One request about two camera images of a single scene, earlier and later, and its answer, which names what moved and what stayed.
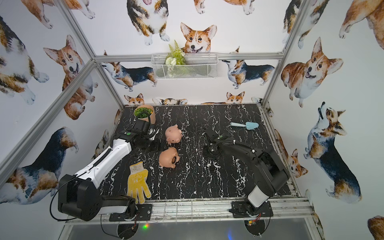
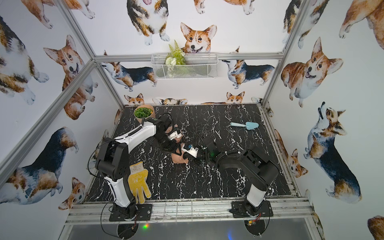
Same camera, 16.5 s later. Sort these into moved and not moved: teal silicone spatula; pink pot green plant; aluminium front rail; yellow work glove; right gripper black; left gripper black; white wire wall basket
Moved: left gripper black; right gripper black
Not moved: teal silicone spatula; aluminium front rail; white wire wall basket; pink pot green plant; yellow work glove
